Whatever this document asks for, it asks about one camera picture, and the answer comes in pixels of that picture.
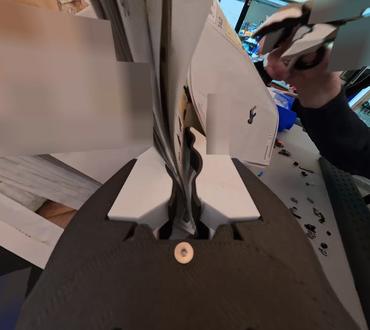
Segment cluttered background workbench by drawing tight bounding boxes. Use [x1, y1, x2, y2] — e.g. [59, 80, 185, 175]
[239, 18, 261, 57]

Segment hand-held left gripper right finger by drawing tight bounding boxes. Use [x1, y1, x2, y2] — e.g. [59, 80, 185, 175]
[185, 127, 261, 239]

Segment thick lego instruction booklet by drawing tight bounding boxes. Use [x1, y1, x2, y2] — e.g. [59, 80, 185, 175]
[0, 0, 279, 238]

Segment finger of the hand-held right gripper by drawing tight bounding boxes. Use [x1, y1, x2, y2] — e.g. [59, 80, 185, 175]
[280, 23, 339, 72]
[254, 3, 311, 54]

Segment clear plastic bag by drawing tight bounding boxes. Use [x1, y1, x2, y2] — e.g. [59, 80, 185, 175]
[272, 89, 296, 110]

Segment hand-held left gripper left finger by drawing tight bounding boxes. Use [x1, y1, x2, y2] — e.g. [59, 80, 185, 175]
[107, 146, 177, 239]

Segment large printed task sheet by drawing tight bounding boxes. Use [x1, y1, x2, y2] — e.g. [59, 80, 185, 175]
[0, 0, 90, 268]

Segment scattered loose lego pieces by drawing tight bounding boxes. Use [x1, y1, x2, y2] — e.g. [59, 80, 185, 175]
[275, 139, 333, 257]

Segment person's right forearm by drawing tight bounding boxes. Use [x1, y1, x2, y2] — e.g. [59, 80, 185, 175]
[298, 87, 370, 178]

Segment person's right hand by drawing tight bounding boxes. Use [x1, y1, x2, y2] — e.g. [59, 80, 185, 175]
[264, 44, 343, 108]

